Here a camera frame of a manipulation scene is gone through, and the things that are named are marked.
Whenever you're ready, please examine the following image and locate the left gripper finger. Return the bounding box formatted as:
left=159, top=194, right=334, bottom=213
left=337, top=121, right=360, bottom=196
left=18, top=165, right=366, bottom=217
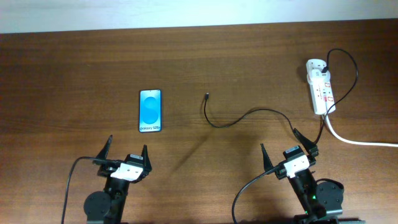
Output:
left=96, top=135, right=113, bottom=160
left=141, top=145, right=152, bottom=171

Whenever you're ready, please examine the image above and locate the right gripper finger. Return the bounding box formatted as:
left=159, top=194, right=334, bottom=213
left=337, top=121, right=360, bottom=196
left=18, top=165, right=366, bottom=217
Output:
left=293, top=128, right=319, bottom=156
left=261, top=143, right=274, bottom=172

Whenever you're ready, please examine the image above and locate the blue Galaxy smartphone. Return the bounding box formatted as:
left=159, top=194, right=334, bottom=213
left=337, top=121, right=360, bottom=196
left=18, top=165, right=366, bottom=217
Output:
left=139, top=89, right=162, bottom=133

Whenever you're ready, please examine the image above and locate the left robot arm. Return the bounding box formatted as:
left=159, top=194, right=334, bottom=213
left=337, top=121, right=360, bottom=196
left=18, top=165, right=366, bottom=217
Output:
left=83, top=136, right=152, bottom=224

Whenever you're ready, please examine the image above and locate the white USB charger plug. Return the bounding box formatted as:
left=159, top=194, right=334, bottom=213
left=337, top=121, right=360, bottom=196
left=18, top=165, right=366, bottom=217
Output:
left=307, top=69, right=330, bottom=85

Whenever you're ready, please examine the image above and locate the white power strip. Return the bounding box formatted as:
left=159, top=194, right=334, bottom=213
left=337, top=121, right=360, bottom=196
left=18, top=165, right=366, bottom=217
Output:
left=306, top=59, right=336, bottom=115

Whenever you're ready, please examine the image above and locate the white power strip cord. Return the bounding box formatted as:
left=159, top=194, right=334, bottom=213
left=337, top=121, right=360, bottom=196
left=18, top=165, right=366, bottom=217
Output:
left=325, top=113, right=398, bottom=148

